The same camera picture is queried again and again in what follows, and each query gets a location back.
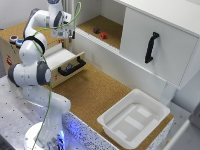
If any wooden drawer box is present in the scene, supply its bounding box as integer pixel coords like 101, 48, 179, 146
0, 20, 77, 90

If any white cabinet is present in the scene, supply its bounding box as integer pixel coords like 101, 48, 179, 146
71, 0, 200, 108

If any blue button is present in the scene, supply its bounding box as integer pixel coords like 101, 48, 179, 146
15, 38, 25, 47

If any black door handle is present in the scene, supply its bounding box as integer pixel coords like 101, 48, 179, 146
144, 31, 161, 65

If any purple block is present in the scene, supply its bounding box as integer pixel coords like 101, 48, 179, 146
93, 27, 101, 35

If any white sliding door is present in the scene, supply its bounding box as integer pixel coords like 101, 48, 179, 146
119, 6, 200, 90

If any red button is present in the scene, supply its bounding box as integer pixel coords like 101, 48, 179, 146
9, 34, 19, 44

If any black drawer handle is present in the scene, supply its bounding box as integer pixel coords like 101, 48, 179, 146
57, 55, 87, 77

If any white plastic box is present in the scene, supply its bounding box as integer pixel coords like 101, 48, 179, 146
96, 88, 172, 150

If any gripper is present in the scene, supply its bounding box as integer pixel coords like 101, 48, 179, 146
50, 27, 73, 40

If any green cable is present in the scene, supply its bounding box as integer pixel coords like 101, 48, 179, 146
32, 1, 83, 150

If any wooden drawer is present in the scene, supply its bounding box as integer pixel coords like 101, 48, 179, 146
44, 49, 87, 90

